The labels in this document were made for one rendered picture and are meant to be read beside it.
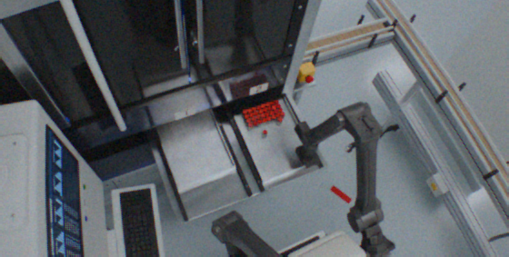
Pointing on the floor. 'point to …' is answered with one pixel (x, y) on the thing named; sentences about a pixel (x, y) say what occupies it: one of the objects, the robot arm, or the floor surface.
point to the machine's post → (305, 27)
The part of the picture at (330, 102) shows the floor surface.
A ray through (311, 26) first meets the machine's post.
